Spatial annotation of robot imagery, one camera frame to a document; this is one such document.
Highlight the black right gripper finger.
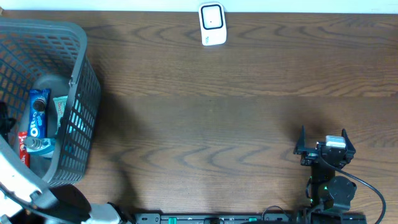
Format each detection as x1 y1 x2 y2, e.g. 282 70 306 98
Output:
293 126 308 155
341 129 356 152

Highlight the white teal wet wipes pack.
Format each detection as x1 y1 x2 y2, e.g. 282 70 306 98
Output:
53 96 86 134

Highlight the teal mouthwash bottle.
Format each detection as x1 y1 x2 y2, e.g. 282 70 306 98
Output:
23 136 56 158

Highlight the blue Oreo cookie pack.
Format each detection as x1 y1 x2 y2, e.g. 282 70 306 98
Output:
27 88 50 138

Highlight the red Nescafe coffee stick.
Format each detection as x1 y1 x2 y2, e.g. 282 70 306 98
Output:
18 131 30 168

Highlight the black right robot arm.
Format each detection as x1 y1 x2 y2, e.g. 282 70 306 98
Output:
294 128 357 223

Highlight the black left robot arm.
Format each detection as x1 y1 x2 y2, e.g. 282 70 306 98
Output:
1 134 136 223

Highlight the white barcode scanner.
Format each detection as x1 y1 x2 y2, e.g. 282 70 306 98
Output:
198 2 227 46

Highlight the grey plastic shopping basket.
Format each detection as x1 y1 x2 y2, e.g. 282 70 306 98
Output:
1 17 101 186

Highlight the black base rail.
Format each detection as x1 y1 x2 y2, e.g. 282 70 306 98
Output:
134 212 368 224

